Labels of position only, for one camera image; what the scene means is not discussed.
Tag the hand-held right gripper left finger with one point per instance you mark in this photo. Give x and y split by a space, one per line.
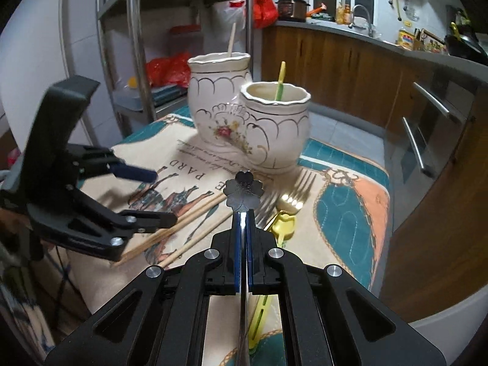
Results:
237 259

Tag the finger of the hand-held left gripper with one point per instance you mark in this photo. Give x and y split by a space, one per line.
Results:
133 173
152 221

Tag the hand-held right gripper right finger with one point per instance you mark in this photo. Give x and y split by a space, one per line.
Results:
250 259

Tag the white ceramic double utensil holder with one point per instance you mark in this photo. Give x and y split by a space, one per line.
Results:
263 133

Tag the printed tablecloth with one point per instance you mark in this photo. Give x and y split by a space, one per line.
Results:
343 217

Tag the crumpled red plastic bag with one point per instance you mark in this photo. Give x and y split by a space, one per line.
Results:
167 70

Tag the red lidded container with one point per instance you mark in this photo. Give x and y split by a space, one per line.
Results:
185 40

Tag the white plastic bag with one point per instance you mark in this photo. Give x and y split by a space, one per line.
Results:
228 15

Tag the wooden kitchen counter cabinets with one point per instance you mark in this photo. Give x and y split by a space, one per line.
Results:
343 76

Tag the built-in oven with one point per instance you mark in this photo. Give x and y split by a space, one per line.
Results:
438 137

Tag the dark electric cooker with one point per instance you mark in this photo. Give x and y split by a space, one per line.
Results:
291 7

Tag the orange bottles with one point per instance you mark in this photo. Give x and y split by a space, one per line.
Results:
342 13

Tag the chrome faucet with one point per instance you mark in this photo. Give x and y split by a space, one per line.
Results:
362 17

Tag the yellow tin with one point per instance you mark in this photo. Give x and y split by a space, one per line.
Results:
406 38

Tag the black pan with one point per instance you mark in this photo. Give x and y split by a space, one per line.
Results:
463 44

